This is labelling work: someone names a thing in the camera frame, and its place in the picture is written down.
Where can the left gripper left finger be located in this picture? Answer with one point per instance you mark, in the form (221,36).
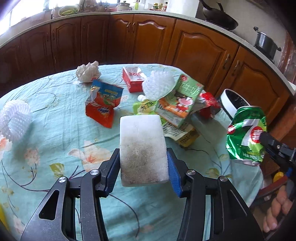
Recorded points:
(54,218)

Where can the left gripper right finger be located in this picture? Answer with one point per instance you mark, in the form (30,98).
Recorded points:
(231,219)

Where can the crushed green soda can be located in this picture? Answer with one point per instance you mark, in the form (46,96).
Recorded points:
(242,139)

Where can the red snack bag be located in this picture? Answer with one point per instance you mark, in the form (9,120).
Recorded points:
(210,106)

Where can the white sponge block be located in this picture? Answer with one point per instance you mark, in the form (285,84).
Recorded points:
(143,151)

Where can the yellow snack wrapper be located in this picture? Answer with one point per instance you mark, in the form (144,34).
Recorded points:
(185,135)

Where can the white foam fruit net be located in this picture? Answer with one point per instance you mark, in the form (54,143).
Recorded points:
(16,117)

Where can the green milk carton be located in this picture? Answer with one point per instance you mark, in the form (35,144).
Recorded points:
(176,105)

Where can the orange blue snack wrapper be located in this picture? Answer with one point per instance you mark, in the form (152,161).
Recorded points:
(103,99)

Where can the white tissue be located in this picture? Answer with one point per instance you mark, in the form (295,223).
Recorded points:
(89,72)

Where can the small red carton box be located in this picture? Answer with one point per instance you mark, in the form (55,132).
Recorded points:
(133,77)

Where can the white rimmed trash bin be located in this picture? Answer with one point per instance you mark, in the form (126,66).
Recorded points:
(231,102)

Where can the brown lower kitchen cabinets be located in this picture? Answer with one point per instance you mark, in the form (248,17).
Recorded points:
(207,53)

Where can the person's right hand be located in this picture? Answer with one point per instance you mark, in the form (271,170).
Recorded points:
(281,203)

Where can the light green floral tablecloth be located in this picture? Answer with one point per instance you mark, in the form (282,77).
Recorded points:
(63,141)

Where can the black stock pot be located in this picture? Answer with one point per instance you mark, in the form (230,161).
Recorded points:
(265,45)

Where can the black wok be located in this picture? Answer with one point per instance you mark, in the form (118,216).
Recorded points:
(218,16)

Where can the seasoning bottles group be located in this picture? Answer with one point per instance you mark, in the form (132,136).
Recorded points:
(159,7)

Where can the green vegetable bowl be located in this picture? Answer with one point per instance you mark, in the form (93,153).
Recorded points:
(68,10)

